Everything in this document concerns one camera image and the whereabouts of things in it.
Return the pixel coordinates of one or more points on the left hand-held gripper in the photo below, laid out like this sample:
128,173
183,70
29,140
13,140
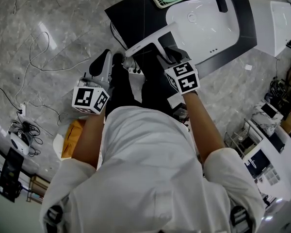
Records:
87,98

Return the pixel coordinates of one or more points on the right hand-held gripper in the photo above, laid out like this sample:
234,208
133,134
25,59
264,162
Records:
184,79

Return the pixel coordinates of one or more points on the person's right forearm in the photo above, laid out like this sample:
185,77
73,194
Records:
203,125

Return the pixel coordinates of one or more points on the person's left forearm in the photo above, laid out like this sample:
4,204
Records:
87,139

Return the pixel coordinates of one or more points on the person's black trousers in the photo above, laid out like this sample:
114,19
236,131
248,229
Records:
122,88

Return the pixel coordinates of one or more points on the white sink basin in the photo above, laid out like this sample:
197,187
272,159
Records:
208,33

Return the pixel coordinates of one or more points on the black vanity cabinet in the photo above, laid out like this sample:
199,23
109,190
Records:
135,21

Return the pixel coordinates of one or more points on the black screen device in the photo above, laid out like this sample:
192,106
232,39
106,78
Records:
180,111

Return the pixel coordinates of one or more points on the small white adapter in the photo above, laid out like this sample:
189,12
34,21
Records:
248,67

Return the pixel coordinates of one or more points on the orange cushion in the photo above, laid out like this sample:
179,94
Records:
72,139

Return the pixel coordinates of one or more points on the metal rack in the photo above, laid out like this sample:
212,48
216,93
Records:
242,137

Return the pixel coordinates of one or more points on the white square box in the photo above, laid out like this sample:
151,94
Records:
274,25

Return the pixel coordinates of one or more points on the marble patterned board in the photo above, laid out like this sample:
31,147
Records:
266,116

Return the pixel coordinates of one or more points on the white round device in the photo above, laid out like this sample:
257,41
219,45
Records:
19,143

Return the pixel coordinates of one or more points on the person's white shirt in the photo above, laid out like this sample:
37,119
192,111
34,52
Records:
148,173

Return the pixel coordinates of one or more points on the wooden shelf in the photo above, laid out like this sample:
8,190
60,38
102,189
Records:
37,188

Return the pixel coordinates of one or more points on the black monitor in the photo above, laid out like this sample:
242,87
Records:
11,176

